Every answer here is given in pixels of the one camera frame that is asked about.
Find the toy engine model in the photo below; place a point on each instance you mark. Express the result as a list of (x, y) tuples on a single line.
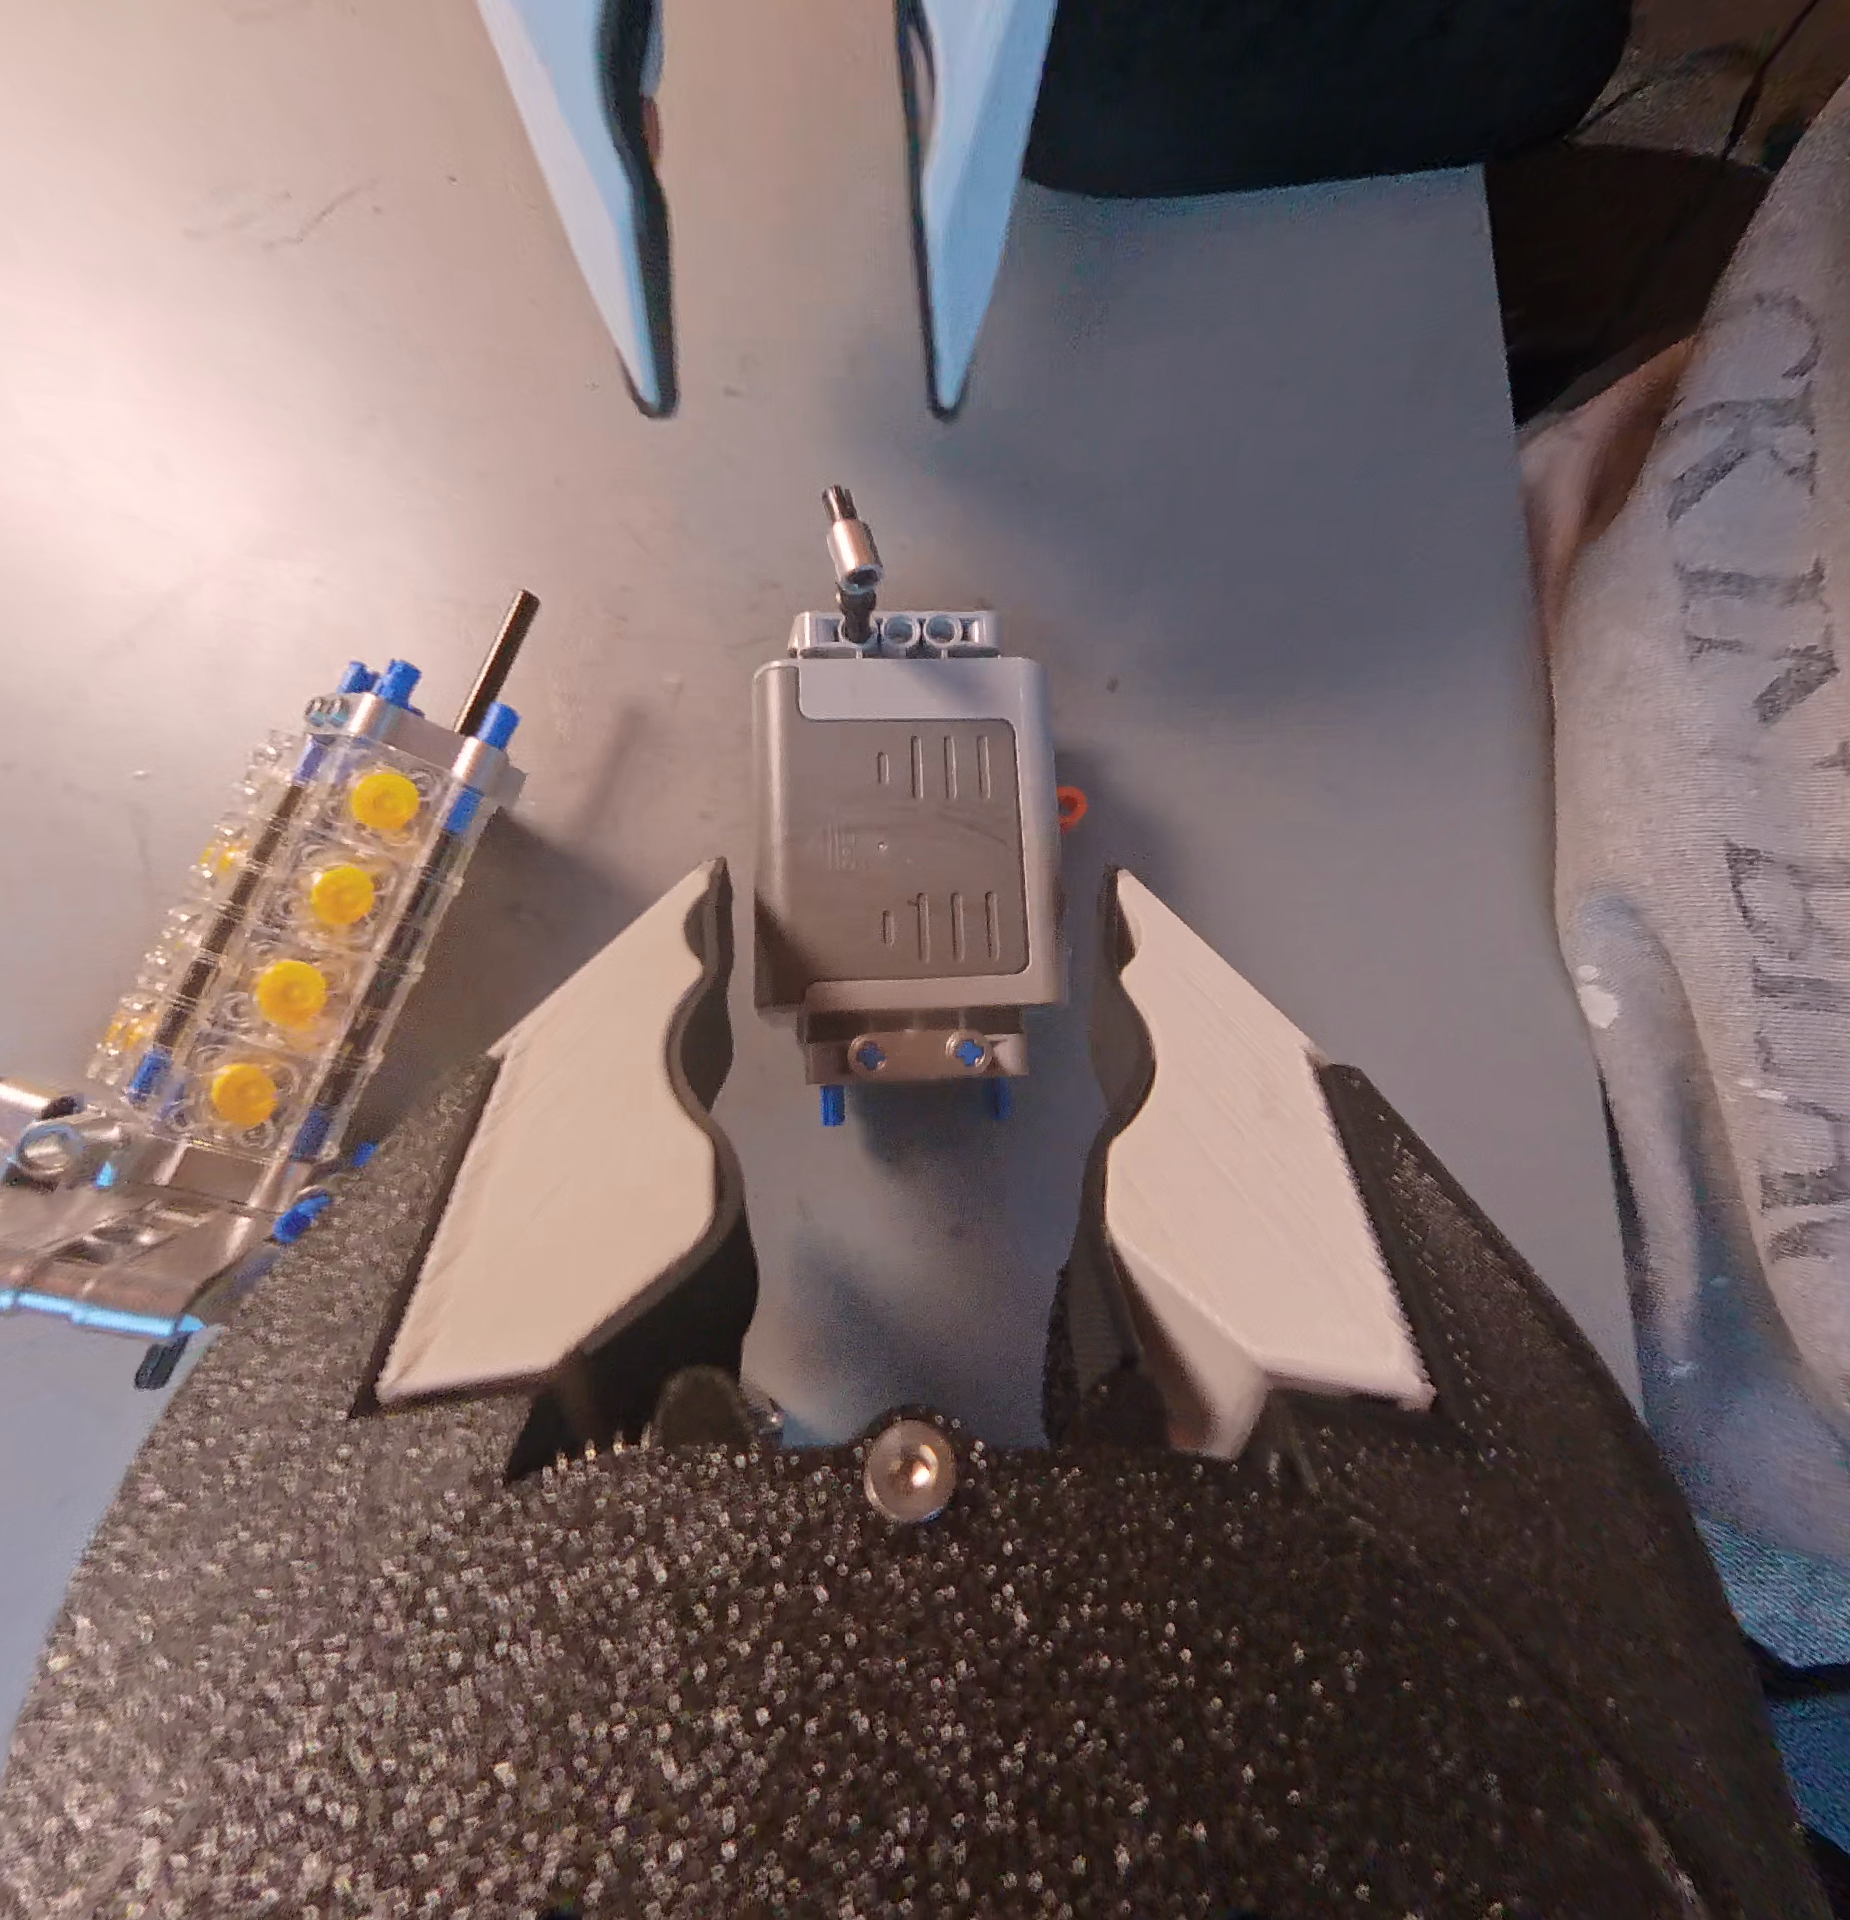
[(266, 960)]

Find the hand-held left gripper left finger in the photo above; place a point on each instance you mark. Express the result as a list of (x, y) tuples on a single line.
[(566, 1201)]

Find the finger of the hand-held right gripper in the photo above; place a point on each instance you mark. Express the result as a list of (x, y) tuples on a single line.
[(582, 121), (984, 150)]

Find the grey battery box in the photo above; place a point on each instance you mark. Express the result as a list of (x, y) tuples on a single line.
[(901, 841)]

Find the black padded armrest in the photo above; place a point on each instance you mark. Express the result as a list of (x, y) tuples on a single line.
[(1316, 91)]

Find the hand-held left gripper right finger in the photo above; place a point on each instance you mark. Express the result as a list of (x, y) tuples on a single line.
[(1255, 1201)]

